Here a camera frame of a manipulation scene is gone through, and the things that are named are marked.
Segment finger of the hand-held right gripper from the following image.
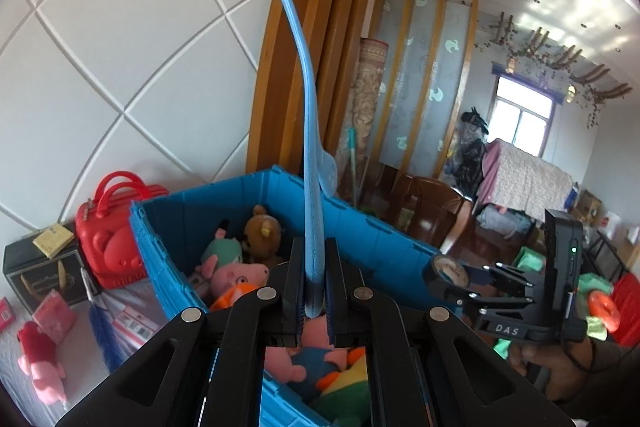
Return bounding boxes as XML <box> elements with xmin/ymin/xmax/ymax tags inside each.
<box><xmin>462</xmin><ymin>260</ymin><xmax>546</xmax><ymax>296</ymax></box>
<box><xmin>457</xmin><ymin>286</ymin><xmax>541</xmax><ymax>316</ymax></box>

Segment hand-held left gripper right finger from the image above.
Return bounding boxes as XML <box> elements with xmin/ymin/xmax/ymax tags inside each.
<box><xmin>324</xmin><ymin>238</ymin><xmax>576</xmax><ymax>427</ymax></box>

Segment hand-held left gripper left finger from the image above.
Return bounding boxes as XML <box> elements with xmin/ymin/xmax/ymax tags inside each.
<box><xmin>55</xmin><ymin>236</ymin><xmax>307</xmax><ymax>427</ymax></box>

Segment small round keychain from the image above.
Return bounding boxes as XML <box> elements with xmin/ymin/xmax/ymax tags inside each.
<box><xmin>422</xmin><ymin>254</ymin><xmax>471</xmax><ymax>296</ymax></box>

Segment pink pig plush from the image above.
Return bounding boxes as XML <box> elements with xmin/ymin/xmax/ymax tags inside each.
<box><xmin>209</xmin><ymin>262</ymin><xmax>271</xmax><ymax>300</ymax></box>

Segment green and yellow plush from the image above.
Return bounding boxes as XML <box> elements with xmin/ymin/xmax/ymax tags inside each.
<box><xmin>317</xmin><ymin>347</ymin><xmax>371</xmax><ymax>427</ymax></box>

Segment teal hooded pig plush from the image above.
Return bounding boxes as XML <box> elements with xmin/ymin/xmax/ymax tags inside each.
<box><xmin>201</xmin><ymin>227</ymin><xmax>244</xmax><ymax>278</ymax></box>

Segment long blue plastic paddle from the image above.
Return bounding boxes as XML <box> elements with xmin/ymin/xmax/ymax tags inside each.
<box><xmin>272</xmin><ymin>0</ymin><xmax>339</xmax><ymax>321</ymax></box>

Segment blue plastic storage crate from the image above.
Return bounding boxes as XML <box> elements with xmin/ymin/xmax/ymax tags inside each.
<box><xmin>129</xmin><ymin>164</ymin><xmax>443</xmax><ymax>427</ymax></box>

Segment person's right forearm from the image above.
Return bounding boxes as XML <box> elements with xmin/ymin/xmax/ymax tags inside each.
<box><xmin>555</xmin><ymin>342</ymin><xmax>640</xmax><ymax>423</ymax></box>

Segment person's right hand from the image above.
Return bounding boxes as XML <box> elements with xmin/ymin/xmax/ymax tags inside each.
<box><xmin>507</xmin><ymin>340</ymin><xmax>596</xmax><ymax>401</ymax></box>

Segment cardboard box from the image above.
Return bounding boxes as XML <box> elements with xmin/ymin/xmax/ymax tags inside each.
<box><xmin>570</xmin><ymin>189</ymin><xmax>603</xmax><ymax>220</ymax></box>

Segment brown bear plush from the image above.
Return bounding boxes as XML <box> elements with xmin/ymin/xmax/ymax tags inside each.
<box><xmin>242</xmin><ymin>204</ymin><xmax>284</xmax><ymax>271</ymax></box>

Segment floral cloth cover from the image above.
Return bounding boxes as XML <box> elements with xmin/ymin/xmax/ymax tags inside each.
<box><xmin>475</xmin><ymin>139</ymin><xmax>576</xmax><ymax>225</ymax></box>

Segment dark wooden chair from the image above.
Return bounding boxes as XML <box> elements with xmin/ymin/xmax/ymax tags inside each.
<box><xmin>387</xmin><ymin>174</ymin><xmax>476</xmax><ymax>255</ymax></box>

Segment dark hanging clothes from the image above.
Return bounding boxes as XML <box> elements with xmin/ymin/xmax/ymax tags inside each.
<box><xmin>444</xmin><ymin>107</ymin><xmax>488</xmax><ymax>198</ymax></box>

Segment window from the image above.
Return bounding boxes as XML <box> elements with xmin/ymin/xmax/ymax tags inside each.
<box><xmin>491</xmin><ymin>74</ymin><xmax>560</xmax><ymax>158</ymax></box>

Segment red bear-face suitcase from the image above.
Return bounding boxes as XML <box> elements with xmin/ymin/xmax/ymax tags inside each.
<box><xmin>75</xmin><ymin>172</ymin><xmax>171</xmax><ymax>290</ymax></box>

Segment blue feather duster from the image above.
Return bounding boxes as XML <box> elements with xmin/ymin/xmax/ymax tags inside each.
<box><xmin>80</xmin><ymin>268</ymin><xmax>127</xmax><ymax>374</ymax></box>

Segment ceiling vine decoration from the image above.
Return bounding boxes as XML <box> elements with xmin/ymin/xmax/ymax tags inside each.
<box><xmin>477</xmin><ymin>12</ymin><xmax>633</xmax><ymax>128</ymax></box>

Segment rolled patterned carpet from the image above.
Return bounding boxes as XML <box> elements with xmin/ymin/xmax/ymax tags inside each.
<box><xmin>337</xmin><ymin>38</ymin><xmax>390</xmax><ymax>188</ymax></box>

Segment wooden frosted glass partition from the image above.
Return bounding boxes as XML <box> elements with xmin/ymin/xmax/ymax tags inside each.
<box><xmin>367</xmin><ymin>0</ymin><xmax>486</xmax><ymax>188</ymax></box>

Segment pink tissue pack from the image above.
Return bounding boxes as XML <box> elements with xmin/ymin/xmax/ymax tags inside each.
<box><xmin>32</xmin><ymin>294</ymin><xmax>79</xmax><ymax>334</ymax></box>

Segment yellow notepad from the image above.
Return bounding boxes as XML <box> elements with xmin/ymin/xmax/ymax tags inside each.
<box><xmin>32</xmin><ymin>228</ymin><xmax>76</xmax><ymax>259</ymax></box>

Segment black gift box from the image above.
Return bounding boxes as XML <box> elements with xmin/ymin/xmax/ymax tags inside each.
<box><xmin>2</xmin><ymin>234</ymin><xmax>93</xmax><ymax>314</ymax></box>

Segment orange plastic ring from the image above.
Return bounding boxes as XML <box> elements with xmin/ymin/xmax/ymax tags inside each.
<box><xmin>586</xmin><ymin>291</ymin><xmax>622</xmax><ymax>333</ymax></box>

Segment teal handled mop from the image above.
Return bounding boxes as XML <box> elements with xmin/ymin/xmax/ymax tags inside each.
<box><xmin>345</xmin><ymin>127</ymin><xmax>362</xmax><ymax>208</ymax></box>

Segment wooden headboard frame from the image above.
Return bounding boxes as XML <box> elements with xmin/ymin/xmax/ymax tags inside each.
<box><xmin>245</xmin><ymin>0</ymin><xmax>396</xmax><ymax>188</ymax></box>

